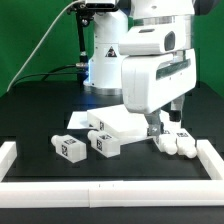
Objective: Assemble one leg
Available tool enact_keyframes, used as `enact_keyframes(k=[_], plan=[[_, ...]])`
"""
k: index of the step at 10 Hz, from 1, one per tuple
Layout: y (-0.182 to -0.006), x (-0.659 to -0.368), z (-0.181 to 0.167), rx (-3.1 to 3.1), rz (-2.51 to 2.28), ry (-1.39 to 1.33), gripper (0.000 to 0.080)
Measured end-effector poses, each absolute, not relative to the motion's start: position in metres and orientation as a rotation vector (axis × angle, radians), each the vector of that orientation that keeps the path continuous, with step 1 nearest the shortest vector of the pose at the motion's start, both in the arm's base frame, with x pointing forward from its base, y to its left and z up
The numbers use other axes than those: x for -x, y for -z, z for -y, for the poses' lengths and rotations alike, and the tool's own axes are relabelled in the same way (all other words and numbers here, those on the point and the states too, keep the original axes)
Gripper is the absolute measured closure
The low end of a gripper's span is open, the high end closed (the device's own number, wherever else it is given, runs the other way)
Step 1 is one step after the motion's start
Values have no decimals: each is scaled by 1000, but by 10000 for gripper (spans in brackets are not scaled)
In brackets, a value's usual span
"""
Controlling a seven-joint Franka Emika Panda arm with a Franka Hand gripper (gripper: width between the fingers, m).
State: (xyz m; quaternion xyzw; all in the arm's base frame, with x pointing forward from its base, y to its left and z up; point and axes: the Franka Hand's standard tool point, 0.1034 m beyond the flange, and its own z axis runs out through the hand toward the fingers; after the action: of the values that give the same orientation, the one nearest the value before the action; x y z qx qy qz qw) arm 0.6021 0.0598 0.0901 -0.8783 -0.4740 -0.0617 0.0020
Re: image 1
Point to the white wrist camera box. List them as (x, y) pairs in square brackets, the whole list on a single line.
[(147, 41)]

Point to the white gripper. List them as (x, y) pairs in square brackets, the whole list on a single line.
[(150, 82)]

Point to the white square tabletop part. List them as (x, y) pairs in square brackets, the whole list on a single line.
[(118, 122)]

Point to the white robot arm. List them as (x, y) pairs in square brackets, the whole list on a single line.
[(109, 28)]

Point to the white U-shaped fence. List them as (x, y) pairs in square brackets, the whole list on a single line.
[(123, 193)]

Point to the white tag sheet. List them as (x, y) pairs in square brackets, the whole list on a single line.
[(78, 120)]

